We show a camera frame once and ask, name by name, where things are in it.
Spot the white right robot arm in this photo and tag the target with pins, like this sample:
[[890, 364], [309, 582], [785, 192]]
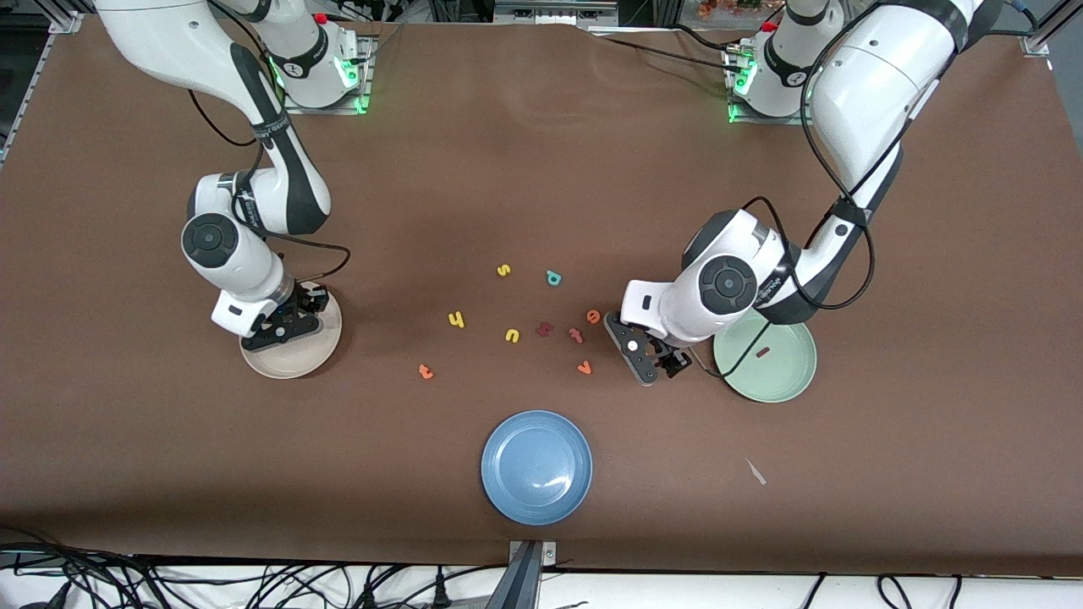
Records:
[[245, 254]]

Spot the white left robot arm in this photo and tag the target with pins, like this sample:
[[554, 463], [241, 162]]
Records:
[[871, 85]]

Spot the beige brown plate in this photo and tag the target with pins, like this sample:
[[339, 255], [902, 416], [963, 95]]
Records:
[[313, 357]]

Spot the green plate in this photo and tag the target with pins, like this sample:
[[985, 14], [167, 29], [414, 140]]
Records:
[[778, 376]]

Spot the white paper scrap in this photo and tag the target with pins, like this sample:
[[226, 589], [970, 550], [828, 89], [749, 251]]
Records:
[[755, 472]]

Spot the blue plate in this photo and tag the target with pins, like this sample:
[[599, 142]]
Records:
[[536, 468]]

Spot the brown table cover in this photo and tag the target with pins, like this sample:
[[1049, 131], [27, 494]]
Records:
[[541, 169]]

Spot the orange decoration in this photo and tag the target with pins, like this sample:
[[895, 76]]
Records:
[[728, 7]]

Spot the gray equipment box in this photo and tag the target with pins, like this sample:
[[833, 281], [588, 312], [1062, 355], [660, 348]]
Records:
[[554, 10]]

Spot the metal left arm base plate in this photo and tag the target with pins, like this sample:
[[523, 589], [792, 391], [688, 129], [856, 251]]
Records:
[[761, 121]]

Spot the gray camera mount bracket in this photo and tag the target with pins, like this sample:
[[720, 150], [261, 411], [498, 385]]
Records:
[[525, 575]]

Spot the aluminium frame profile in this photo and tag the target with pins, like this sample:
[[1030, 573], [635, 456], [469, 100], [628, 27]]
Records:
[[1045, 30], [25, 93]]

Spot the white corner bracket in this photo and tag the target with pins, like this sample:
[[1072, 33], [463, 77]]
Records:
[[68, 24]]

